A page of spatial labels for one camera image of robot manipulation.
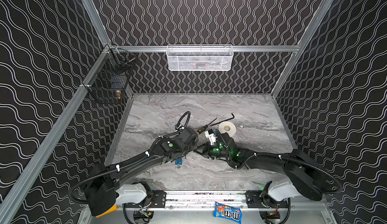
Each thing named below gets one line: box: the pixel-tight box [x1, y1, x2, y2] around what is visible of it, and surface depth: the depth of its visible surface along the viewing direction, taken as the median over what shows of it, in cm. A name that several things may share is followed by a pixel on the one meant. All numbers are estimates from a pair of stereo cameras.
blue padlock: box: [174, 157, 183, 168], surface depth 87 cm
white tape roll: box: [218, 121, 237, 137], surface depth 103 cm
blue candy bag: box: [213, 201, 242, 224], surface depth 72 cm
